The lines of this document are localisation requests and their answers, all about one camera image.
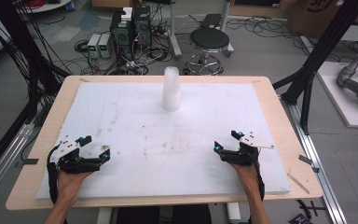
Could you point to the black computer tower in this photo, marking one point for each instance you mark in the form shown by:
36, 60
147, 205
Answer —
142, 26
121, 34

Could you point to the aluminium rail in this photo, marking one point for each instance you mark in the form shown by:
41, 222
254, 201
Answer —
317, 161
3, 165

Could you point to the stack of clear plastic cups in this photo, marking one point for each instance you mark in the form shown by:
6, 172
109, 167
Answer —
171, 90

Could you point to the black round stool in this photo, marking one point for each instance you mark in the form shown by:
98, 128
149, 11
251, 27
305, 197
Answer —
209, 40

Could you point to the white platform board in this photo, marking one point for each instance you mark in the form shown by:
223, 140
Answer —
343, 102

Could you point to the white foam board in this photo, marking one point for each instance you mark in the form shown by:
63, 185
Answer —
167, 149

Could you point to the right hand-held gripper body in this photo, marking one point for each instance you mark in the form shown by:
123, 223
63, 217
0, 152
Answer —
245, 155

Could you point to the person's right hand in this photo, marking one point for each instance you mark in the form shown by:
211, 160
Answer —
245, 172

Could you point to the thin wooden stick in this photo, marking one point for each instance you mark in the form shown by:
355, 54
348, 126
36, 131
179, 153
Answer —
298, 183

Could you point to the grey bench power supply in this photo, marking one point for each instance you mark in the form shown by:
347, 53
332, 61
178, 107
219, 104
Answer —
93, 45
105, 46

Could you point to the black frame post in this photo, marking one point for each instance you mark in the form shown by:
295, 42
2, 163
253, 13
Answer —
21, 46
317, 56

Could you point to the person's left hand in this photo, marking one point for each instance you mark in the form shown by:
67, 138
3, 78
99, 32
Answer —
71, 183

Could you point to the cardboard box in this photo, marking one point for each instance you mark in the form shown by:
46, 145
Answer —
320, 15

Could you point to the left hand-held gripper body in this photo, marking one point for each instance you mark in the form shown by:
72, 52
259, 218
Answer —
74, 163

